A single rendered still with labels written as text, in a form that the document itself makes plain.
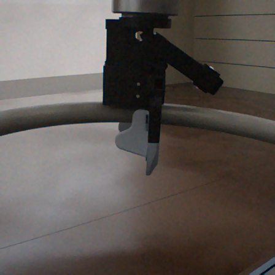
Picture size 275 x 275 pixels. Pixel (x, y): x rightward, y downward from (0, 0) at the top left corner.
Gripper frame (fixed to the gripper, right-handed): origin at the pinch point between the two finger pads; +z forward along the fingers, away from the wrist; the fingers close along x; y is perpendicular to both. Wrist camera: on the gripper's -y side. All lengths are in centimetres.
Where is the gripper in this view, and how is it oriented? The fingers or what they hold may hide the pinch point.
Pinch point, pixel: (153, 159)
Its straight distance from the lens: 56.4
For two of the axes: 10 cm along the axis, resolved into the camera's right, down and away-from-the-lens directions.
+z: -0.4, 9.5, 3.0
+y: -10.0, -0.4, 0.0
